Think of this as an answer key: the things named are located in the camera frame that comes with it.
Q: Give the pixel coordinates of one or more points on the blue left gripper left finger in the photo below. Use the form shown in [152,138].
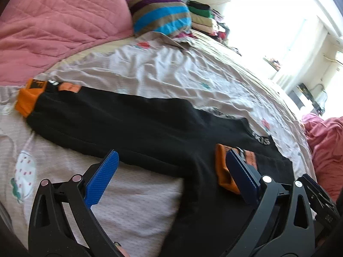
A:
[100,179]

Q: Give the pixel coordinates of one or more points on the person's left hand thumb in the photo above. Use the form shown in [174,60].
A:
[121,249]

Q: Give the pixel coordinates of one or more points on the floral pale pink bedsheet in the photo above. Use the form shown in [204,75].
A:
[139,206]

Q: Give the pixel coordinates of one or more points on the white side table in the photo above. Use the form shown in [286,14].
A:
[305,100]

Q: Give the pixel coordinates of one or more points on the stack of folded clothes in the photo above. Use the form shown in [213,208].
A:
[208,21]

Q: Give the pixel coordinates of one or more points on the striped knitted pillow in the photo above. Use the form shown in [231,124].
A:
[169,17]

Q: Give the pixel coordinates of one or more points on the pink quilted pillow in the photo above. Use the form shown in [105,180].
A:
[36,34]

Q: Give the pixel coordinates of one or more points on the crumpled pink blanket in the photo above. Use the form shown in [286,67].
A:
[325,142]

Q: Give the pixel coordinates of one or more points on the black sweater with orange cuffs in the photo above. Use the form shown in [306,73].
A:
[167,136]

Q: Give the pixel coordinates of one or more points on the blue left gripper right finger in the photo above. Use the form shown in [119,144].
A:
[245,176]

